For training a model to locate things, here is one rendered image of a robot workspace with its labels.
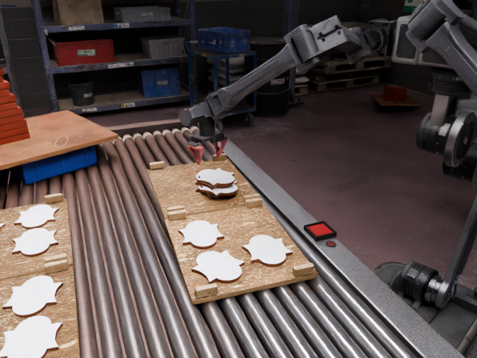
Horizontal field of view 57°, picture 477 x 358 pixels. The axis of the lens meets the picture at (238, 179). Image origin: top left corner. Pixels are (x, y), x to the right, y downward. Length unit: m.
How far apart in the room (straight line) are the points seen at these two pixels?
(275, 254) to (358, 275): 0.24
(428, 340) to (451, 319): 1.16
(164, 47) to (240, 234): 4.66
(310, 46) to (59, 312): 0.92
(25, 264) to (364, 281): 0.93
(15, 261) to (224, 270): 0.59
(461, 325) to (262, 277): 1.28
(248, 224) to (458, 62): 0.75
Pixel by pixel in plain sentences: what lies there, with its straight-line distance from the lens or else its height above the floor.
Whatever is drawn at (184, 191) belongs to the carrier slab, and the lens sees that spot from 1.62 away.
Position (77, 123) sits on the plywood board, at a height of 1.04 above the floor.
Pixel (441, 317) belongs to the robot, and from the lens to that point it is 2.29.
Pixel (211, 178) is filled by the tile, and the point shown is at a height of 1.00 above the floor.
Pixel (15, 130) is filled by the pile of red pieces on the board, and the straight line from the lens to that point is 2.00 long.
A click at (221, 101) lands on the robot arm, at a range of 1.42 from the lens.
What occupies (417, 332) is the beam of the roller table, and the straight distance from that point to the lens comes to 1.16.
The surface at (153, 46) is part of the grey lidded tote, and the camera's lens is 5.79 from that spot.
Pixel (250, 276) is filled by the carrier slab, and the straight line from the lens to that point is 1.20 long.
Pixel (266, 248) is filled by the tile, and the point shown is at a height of 0.95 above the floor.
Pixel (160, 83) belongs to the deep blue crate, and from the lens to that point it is 5.93.
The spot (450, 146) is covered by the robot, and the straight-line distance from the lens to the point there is 1.65.
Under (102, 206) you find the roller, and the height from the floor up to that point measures 0.92.
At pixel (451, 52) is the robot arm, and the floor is 1.51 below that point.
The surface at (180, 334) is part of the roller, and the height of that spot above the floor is 0.92.
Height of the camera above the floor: 1.68
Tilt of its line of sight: 26 degrees down
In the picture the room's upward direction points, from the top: straight up
